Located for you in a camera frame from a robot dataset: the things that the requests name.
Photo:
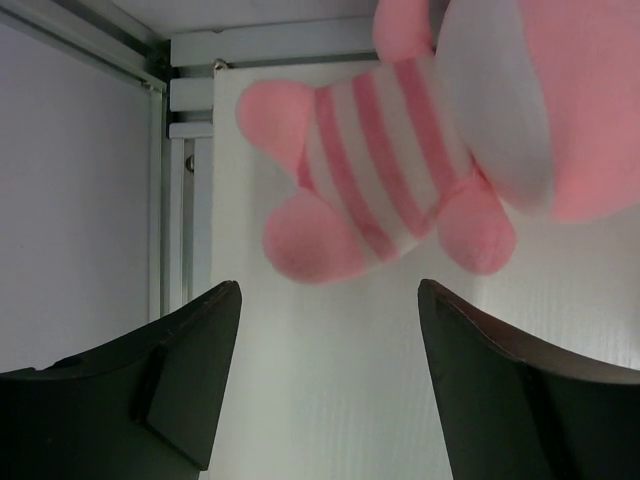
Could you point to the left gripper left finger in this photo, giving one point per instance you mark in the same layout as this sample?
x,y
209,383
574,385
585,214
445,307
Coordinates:
x,y
145,405

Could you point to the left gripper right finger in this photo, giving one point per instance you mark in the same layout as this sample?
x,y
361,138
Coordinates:
x,y
513,406

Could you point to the pink plush toy back left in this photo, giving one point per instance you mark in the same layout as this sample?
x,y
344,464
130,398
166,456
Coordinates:
x,y
529,104

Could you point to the aluminium corner post left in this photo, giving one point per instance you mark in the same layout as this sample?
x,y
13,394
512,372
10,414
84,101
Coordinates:
x,y
100,31

